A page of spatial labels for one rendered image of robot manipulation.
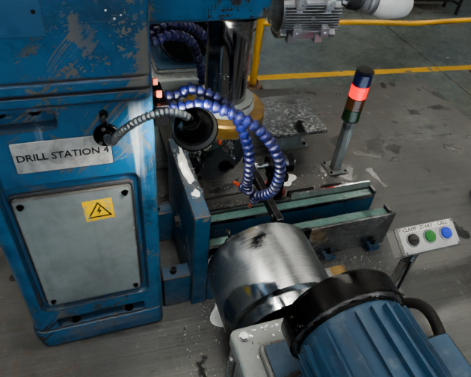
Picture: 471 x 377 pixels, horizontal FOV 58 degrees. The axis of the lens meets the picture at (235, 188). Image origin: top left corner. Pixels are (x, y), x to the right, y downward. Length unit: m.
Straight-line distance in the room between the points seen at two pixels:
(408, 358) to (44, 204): 0.61
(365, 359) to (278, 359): 0.20
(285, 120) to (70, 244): 1.06
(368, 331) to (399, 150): 1.41
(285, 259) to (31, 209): 0.48
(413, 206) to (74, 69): 1.31
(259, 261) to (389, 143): 1.20
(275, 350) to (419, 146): 1.41
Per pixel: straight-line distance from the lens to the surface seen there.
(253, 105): 0.97
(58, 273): 0.96
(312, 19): 1.54
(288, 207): 1.33
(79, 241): 0.89
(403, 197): 1.70
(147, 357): 1.16
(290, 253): 0.89
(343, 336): 0.60
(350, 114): 1.55
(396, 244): 1.15
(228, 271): 0.90
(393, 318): 0.62
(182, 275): 1.13
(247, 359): 0.76
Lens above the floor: 1.84
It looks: 42 degrees down
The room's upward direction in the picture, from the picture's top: 7 degrees clockwise
